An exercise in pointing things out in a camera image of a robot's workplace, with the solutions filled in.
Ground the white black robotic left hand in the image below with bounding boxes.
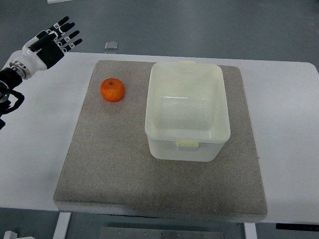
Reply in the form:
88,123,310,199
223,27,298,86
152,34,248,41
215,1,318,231
22,16,82,70

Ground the orange fruit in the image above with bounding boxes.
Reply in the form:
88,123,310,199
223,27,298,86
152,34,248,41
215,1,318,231
100,78,125,102

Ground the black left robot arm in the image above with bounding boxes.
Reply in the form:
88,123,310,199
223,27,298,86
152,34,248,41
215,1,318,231
0,60,31,117

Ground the white plastic box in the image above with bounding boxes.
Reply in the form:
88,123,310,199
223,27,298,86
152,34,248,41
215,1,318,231
145,62,231,162

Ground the white object at top edge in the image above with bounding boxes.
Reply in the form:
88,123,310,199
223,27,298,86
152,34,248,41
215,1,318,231
47,0,73,4

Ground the small clear floor plate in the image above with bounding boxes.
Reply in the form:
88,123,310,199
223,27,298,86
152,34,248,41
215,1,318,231
105,41,118,50

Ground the grey felt mat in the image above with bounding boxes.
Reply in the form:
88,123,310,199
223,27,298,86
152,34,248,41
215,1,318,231
54,60,267,223

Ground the white left table leg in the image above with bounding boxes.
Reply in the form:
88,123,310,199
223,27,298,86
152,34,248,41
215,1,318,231
53,212,71,239

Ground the white table leg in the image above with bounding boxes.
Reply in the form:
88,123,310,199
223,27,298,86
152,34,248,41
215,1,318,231
244,223,257,239
53,212,71,239

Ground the white object bottom left corner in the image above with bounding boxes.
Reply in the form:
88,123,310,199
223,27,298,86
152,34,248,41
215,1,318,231
3,231,17,239

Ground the white right table leg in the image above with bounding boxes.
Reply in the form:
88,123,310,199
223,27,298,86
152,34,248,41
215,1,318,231
244,223,257,239

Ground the black table control panel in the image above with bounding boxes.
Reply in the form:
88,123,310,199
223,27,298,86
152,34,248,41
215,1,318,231
276,223,319,232

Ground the grey metal base plate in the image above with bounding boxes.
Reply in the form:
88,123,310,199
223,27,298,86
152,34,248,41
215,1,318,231
99,227,225,239

